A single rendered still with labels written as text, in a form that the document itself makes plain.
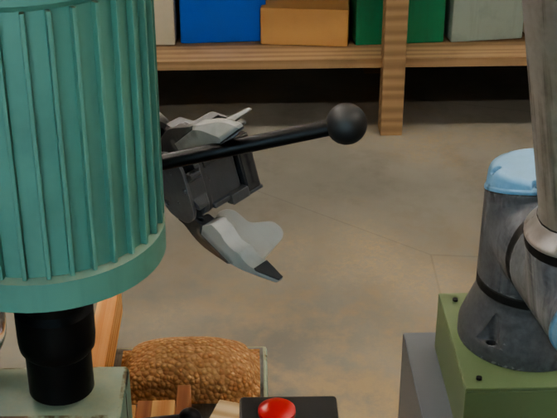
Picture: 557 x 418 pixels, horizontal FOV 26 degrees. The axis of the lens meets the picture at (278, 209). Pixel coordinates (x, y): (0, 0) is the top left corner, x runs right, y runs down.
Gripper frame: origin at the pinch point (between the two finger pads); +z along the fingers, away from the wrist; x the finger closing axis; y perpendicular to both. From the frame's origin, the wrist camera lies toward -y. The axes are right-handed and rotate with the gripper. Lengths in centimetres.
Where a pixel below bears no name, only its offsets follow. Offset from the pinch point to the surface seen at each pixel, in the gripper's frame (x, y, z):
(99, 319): 15.0, -7.0, -22.3
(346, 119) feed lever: -6.4, 7.2, 5.6
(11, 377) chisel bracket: 5.0, -23.1, -6.1
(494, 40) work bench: 102, 223, -176
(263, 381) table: 22.5, 1.2, -8.3
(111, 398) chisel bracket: 6.8, -18.7, 1.4
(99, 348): 15.1, -9.9, -18.0
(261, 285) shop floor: 110, 92, -145
